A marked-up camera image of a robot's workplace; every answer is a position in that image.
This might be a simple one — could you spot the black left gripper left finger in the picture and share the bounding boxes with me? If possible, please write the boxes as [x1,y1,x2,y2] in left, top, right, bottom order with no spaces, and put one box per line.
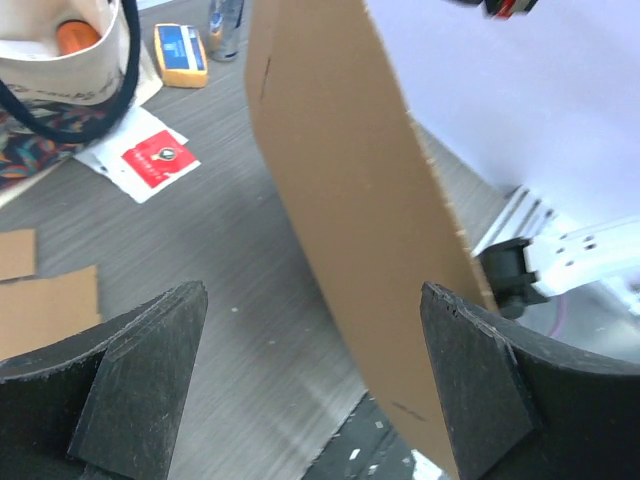
[1,281,208,479]

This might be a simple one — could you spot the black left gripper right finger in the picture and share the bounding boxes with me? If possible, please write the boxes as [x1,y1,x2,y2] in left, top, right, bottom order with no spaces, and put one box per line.
[421,282,639,480]

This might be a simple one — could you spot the brown cardboard box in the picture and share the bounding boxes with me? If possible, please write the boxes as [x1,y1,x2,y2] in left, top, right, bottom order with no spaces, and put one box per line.
[245,0,495,478]

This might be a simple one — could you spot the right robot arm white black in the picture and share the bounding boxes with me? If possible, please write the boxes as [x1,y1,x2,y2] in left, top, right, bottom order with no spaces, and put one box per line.
[478,217,639,320]

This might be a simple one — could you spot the flat spare cardboard blank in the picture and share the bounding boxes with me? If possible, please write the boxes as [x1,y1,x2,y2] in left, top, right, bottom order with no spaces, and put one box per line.
[1,229,101,360]

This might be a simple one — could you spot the white red packet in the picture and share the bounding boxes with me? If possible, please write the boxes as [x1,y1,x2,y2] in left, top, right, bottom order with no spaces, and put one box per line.
[75,106,200,204]

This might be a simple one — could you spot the beige canvas tote bag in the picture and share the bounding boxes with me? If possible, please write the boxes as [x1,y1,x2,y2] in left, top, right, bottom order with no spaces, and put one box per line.
[1,1,162,204]

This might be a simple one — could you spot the orange item in bag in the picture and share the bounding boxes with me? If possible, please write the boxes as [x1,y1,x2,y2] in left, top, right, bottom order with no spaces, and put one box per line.
[55,19,101,56]

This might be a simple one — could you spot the silver blue drink can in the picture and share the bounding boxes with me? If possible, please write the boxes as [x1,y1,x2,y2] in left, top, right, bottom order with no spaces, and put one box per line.
[209,0,245,62]

